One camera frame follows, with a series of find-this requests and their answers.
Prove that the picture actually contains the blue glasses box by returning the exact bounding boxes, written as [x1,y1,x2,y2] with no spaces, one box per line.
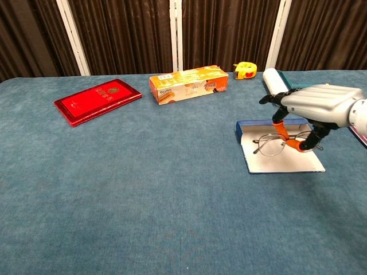
[236,117,326,174]

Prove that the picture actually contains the yellow tape measure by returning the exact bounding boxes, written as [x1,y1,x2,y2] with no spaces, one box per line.
[233,61,257,80]

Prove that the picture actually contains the teal lint roller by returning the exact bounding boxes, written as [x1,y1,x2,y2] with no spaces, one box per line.
[262,68,310,100]

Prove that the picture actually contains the wire-frame eyeglasses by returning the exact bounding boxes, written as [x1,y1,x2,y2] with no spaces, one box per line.
[252,130,324,157]

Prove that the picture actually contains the red flat gift box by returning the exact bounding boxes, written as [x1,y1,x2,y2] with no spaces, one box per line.
[53,78,143,128]

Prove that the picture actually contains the orange long carton box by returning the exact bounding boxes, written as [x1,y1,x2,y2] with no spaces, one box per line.
[149,65,229,106]

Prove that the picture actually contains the brown pleated curtain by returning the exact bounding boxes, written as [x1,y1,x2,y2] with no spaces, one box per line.
[0,0,367,83]

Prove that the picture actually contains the white frame post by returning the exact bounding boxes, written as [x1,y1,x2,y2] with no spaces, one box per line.
[169,0,184,73]
[265,0,292,71]
[56,0,91,76]

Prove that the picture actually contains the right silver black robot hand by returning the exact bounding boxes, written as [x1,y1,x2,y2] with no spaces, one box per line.
[259,84,367,153]

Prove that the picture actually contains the red object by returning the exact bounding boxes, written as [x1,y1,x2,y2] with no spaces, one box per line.
[349,125,367,148]

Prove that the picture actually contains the blue velvet tablecloth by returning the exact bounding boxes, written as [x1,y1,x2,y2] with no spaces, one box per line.
[0,68,367,275]

